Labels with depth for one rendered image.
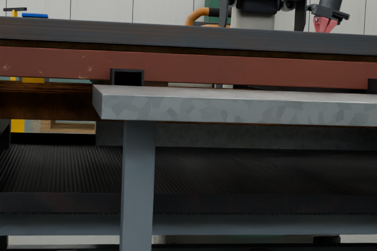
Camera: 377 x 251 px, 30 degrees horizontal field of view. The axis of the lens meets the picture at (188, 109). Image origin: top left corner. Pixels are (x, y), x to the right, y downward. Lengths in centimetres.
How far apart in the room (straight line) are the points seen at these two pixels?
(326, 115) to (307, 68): 34
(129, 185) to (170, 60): 28
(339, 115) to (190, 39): 36
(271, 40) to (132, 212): 41
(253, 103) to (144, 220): 23
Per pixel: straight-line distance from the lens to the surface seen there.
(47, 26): 114
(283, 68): 120
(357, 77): 125
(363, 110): 91
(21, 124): 662
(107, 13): 1156
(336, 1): 188
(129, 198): 96
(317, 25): 191
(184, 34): 116
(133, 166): 95
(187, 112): 84
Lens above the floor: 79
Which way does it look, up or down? 4 degrees down
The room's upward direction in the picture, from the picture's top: 2 degrees clockwise
